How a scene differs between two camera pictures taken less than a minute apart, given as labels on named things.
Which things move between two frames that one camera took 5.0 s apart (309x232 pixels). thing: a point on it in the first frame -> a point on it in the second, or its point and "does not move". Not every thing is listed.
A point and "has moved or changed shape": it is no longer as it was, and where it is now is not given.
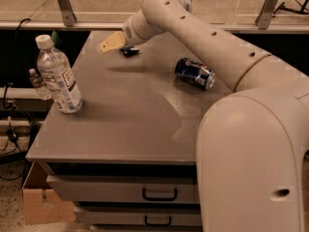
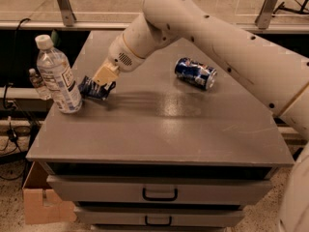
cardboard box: (41, 204) does not move
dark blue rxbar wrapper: (129, 50) has moved or changed shape
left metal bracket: (65, 5) does not move
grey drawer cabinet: (127, 159) does not move
